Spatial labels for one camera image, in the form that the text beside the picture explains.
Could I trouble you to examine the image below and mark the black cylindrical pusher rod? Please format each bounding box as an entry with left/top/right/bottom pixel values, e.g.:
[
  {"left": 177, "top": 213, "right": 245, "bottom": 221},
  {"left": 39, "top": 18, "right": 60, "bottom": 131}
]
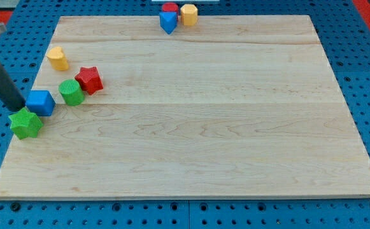
[{"left": 0, "top": 63, "right": 25, "bottom": 112}]

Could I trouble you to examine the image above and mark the green star block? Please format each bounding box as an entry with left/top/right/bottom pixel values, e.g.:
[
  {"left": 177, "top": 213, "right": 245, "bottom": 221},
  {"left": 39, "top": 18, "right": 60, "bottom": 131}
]
[{"left": 9, "top": 107, "right": 43, "bottom": 139}]

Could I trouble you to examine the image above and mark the red star block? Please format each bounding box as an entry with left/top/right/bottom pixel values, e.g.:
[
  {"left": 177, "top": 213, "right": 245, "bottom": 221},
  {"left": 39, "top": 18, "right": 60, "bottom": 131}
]
[{"left": 75, "top": 67, "right": 104, "bottom": 95}]

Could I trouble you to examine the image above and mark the blue cube block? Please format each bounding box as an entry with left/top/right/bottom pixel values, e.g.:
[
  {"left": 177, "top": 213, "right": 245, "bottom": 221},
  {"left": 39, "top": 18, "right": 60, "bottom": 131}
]
[{"left": 25, "top": 90, "right": 55, "bottom": 116}]

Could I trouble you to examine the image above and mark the yellow heart block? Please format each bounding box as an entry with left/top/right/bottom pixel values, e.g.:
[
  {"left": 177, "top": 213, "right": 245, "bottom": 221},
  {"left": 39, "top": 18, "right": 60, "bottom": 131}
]
[{"left": 46, "top": 46, "right": 69, "bottom": 71}]

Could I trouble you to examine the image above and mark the green cylinder block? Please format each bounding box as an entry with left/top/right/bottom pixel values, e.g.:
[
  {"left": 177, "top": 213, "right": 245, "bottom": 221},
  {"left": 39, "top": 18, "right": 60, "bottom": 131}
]
[{"left": 58, "top": 79, "right": 85, "bottom": 106}]

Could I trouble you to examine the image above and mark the blue triangle block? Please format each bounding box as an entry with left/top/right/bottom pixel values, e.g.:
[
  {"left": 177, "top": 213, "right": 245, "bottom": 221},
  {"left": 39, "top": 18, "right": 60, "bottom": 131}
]
[{"left": 159, "top": 11, "right": 178, "bottom": 34}]

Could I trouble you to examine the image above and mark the red round block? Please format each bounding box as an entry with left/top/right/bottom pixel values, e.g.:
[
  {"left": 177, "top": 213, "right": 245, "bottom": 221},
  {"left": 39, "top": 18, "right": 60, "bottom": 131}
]
[{"left": 161, "top": 2, "right": 179, "bottom": 15}]

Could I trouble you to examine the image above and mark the yellow hexagon block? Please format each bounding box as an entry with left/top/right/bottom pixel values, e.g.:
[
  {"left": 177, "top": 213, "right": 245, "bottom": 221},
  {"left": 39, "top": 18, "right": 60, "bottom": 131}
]
[{"left": 180, "top": 4, "right": 198, "bottom": 26}]

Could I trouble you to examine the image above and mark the light wooden board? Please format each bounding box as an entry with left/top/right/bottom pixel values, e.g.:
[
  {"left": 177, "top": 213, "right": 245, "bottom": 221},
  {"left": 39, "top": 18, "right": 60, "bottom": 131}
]
[{"left": 0, "top": 15, "right": 370, "bottom": 201}]

